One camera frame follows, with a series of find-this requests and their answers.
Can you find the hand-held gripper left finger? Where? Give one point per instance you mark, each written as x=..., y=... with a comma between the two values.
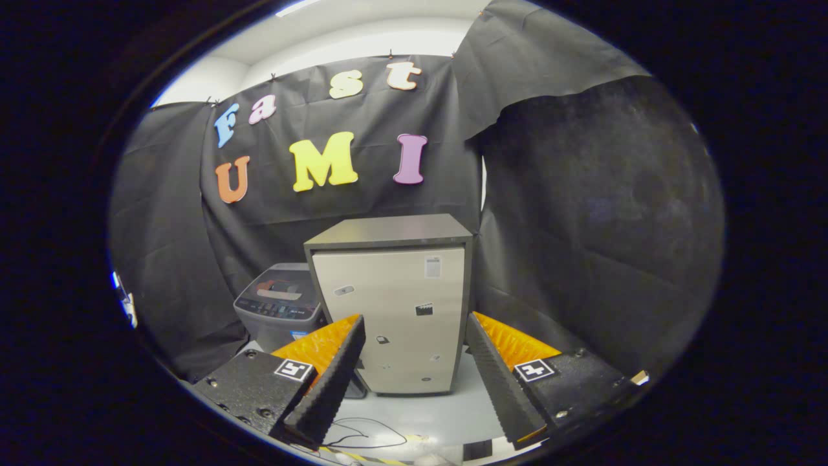
x=331, y=382

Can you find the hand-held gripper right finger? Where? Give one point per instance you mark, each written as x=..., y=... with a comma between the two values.
x=501, y=382

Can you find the grey washing machine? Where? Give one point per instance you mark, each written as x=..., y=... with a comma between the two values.
x=272, y=323

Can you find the dark washing machine lid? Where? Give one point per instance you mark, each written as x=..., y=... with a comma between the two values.
x=284, y=285

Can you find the beige cabinet with dark top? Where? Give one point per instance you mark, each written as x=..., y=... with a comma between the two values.
x=388, y=285

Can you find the dark felt curtain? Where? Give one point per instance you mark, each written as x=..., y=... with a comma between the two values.
x=595, y=226

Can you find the black backdrop cloth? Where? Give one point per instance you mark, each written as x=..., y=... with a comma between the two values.
x=349, y=200

